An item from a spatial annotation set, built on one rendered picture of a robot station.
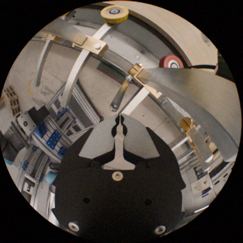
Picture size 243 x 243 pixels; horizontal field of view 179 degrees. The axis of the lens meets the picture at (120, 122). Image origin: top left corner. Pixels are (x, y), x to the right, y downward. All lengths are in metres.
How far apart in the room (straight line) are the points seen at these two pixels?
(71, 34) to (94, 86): 1.03
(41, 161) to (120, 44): 1.04
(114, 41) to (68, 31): 0.36
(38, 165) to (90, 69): 1.26
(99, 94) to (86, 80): 0.30
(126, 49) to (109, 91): 0.78
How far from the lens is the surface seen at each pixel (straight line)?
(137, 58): 0.52
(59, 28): 0.22
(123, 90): 0.17
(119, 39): 0.55
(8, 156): 0.72
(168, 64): 0.26
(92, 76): 1.19
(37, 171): 0.83
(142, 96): 0.28
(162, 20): 0.34
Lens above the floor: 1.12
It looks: 54 degrees down
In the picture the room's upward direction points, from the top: 179 degrees counter-clockwise
